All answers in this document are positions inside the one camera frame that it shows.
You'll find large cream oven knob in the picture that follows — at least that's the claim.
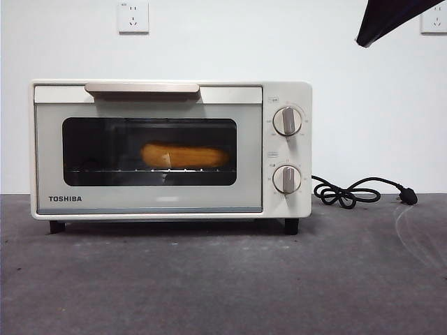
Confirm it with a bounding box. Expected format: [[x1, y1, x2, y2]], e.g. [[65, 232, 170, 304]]
[[272, 106, 303, 137]]

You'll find metal wire oven rack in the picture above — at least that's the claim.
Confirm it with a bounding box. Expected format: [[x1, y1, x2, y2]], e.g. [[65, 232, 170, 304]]
[[66, 168, 235, 174]]

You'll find cream Toshiba toaster oven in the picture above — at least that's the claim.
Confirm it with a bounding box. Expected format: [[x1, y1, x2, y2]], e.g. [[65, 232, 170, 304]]
[[28, 79, 313, 221]]

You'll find small cream oven knob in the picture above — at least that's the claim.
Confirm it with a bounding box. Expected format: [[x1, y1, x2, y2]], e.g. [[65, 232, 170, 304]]
[[272, 165, 302, 195]]

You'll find white wall socket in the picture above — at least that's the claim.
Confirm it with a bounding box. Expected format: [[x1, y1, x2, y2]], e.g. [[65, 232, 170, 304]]
[[420, 5, 447, 35], [118, 1, 150, 35]]

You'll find glass oven door with handle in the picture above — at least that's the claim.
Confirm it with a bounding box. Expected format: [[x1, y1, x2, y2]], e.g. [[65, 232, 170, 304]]
[[34, 82, 263, 214]]

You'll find yellow corn cob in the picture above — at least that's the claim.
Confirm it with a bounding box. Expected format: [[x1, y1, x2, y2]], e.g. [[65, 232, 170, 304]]
[[140, 141, 231, 169]]

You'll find black power cable with plug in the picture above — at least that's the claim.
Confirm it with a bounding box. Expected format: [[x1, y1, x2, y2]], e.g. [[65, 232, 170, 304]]
[[310, 175, 418, 207]]

